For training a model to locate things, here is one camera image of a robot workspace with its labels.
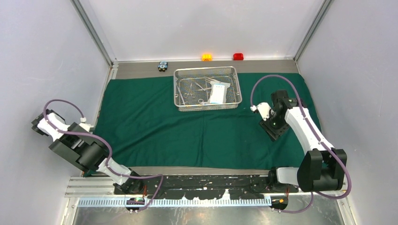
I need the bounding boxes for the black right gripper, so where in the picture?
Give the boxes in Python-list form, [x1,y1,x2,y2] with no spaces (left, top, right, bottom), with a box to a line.
[259,112,290,142]

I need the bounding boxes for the white sterile packet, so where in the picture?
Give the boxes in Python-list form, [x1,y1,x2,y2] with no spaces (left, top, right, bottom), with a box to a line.
[208,84,228,104]

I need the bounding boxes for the green surgical drape cloth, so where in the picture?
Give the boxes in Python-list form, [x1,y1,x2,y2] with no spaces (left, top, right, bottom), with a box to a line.
[94,73,320,170]

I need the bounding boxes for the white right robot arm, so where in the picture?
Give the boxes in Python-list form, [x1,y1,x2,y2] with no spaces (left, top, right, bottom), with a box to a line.
[251,90,347,192]

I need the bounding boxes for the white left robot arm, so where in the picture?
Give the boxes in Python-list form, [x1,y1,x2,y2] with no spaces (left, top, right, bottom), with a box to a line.
[31,113,144,194]

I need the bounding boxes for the steel surgical forceps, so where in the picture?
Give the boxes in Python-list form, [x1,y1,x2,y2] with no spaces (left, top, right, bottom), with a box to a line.
[178,82,193,105]

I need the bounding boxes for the metal mesh instrument tray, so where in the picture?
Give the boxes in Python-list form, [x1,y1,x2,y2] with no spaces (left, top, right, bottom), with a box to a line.
[173,66,242,112]

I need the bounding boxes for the red toy block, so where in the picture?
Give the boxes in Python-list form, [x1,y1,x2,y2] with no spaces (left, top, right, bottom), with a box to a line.
[233,52,244,61]

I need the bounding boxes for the yellow toy block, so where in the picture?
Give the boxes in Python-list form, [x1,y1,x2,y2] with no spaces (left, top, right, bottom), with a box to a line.
[201,54,213,61]

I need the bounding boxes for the blue owl toy block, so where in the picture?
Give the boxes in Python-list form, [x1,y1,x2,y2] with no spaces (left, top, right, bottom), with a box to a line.
[158,61,168,72]

